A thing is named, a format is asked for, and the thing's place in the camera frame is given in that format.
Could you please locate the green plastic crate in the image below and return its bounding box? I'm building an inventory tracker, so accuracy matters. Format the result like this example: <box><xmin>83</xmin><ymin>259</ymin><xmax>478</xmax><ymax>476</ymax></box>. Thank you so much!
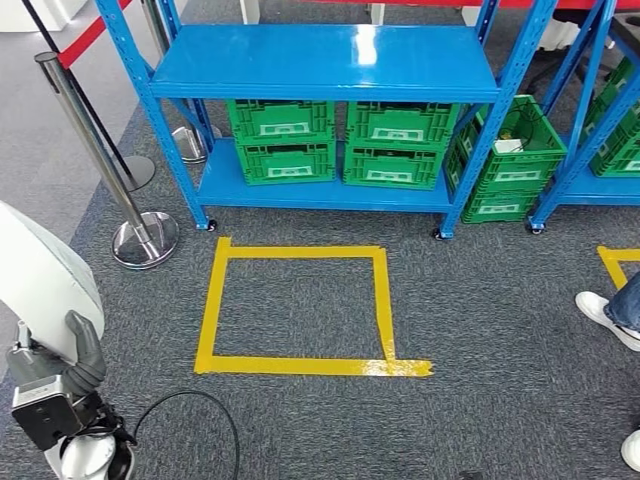
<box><xmin>589</xmin><ymin>129</ymin><xmax>640</xmax><ymax>179</ymax></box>
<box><xmin>582</xmin><ymin>56</ymin><xmax>640</xmax><ymax>144</ymax></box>
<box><xmin>235</xmin><ymin>140</ymin><xmax>337</xmax><ymax>186</ymax></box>
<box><xmin>459</xmin><ymin>188</ymin><xmax>542</xmax><ymax>225</ymax></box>
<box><xmin>342</xmin><ymin>145</ymin><xmax>446</xmax><ymax>191</ymax></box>
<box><xmin>226</xmin><ymin>99</ymin><xmax>336</xmax><ymax>146</ymax></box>
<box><xmin>345</xmin><ymin>101</ymin><xmax>461</xmax><ymax>152</ymax></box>

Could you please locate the white lit plinth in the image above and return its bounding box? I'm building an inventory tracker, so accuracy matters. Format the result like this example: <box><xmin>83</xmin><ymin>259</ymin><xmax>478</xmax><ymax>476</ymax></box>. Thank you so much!
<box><xmin>0</xmin><ymin>0</ymin><xmax>87</xmax><ymax>32</ymax></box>

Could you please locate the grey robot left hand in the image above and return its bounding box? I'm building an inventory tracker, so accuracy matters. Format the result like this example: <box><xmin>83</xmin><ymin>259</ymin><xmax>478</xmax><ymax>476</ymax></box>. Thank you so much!
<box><xmin>5</xmin><ymin>309</ymin><xmax>107</xmax><ymax>399</ymax></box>

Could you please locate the white curved plastic part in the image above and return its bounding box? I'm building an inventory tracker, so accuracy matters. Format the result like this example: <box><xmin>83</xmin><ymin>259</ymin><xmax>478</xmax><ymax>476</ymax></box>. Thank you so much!
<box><xmin>0</xmin><ymin>200</ymin><xmax>106</xmax><ymax>364</ymax></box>

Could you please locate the chrome barrier stanchion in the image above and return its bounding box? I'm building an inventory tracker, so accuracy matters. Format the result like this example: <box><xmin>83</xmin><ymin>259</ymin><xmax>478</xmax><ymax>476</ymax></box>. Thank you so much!
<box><xmin>33</xmin><ymin>51</ymin><xmax>180</xmax><ymax>271</ymax></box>

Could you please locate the green crate holding cables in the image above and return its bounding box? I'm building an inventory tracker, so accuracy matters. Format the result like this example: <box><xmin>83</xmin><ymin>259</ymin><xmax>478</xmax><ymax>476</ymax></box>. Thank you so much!
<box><xmin>444</xmin><ymin>94</ymin><xmax>568</xmax><ymax>195</ymax></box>

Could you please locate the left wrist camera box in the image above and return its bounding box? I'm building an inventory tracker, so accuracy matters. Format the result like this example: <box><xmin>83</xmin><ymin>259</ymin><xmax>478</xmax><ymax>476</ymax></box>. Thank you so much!
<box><xmin>11</xmin><ymin>372</ymin><xmax>87</xmax><ymax>453</ymax></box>

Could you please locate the black coiled cable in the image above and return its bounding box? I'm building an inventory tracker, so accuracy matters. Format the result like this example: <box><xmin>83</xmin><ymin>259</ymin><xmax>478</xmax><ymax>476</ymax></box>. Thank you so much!
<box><xmin>492</xmin><ymin>105</ymin><xmax>535</xmax><ymax>144</ymax></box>

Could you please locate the person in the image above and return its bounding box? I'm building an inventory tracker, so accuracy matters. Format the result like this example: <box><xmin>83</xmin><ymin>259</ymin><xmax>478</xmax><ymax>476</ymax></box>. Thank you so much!
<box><xmin>574</xmin><ymin>271</ymin><xmax>640</xmax><ymax>473</ymax></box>
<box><xmin>537</xmin><ymin>13</ymin><xmax>611</xmax><ymax>53</ymax></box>

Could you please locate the blue steel shelf rack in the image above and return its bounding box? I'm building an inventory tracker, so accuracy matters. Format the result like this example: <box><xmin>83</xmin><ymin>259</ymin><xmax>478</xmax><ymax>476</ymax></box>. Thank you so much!
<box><xmin>527</xmin><ymin>0</ymin><xmax>640</xmax><ymax>234</ymax></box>
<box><xmin>94</xmin><ymin>0</ymin><xmax>560</xmax><ymax>241</ymax></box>

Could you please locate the short red barrier belt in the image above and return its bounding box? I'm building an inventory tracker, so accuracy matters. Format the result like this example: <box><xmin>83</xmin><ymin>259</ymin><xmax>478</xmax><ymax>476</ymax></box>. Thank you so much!
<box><xmin>57</xmin><ymin>0</ymin><xmax>135</xmax><ymax>71</ymax></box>

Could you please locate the thin black barrier stanchion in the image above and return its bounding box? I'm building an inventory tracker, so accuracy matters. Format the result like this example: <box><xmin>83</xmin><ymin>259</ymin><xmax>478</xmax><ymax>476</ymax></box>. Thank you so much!
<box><xmin>20</xmin><ymin>0</ymin><xmax>157</xmax><ymax>192</ymax></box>

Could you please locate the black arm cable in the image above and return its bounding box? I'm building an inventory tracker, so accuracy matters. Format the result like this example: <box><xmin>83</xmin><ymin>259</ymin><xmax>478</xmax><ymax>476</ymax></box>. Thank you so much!
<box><xmin>75</xmin><ymin>390</ymin><xmax>241</xmax><ymax>480</ymax></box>

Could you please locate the white power adapter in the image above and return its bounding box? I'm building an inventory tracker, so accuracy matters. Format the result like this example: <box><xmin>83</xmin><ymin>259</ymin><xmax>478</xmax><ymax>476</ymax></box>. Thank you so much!
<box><xmin>494</xmin><ymin>135</ymin><xmax>525</xmax><ymax>155</ymax></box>

